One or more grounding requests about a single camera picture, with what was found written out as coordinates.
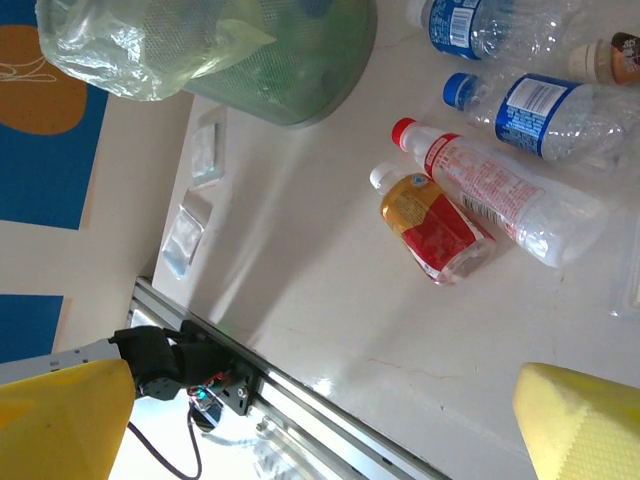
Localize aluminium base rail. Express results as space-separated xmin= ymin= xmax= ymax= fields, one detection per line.
xmin=130 ymin=275 xmax=451 ymax=480

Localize clear zip bag blue contents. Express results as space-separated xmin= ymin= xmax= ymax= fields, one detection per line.
xmin=158 ymin=192 xmax=215 ymax=280

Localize clear red-print bottle red cap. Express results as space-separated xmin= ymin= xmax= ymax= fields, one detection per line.
xmin=390 ymin=117 xmax=610 ymax=270

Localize brown label drink bottle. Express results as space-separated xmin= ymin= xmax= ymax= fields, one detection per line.
xmin=568 ymin=31 xmax=640 ymax=87

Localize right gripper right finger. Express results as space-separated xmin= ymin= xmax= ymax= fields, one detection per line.
xmin=513 ymin=362 xmax=640 ymax=480

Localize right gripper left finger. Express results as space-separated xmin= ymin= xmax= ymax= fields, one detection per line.
xmin=0 ymin=358 xmax=136 ymax=480

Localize red gold label bottle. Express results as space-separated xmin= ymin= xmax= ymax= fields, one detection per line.
xmin=368 ymin=161 xmax=497 ymax=287

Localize blue-capped bottle blue label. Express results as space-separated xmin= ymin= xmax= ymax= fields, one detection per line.
xmin=407 ymin=0 xmax=565 ymax=62

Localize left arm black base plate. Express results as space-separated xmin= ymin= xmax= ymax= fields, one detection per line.
xmin=177 ymin=319 xmax=259 ymax=417

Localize blue-label bottle blue cap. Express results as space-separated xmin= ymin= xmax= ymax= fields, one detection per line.
xmin=442 ymin=71 xmax=630 ymax=174

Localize green mesh waste bin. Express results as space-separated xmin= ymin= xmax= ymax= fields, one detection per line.
xmin=139 ymin=0 xmax=379 ymax=127

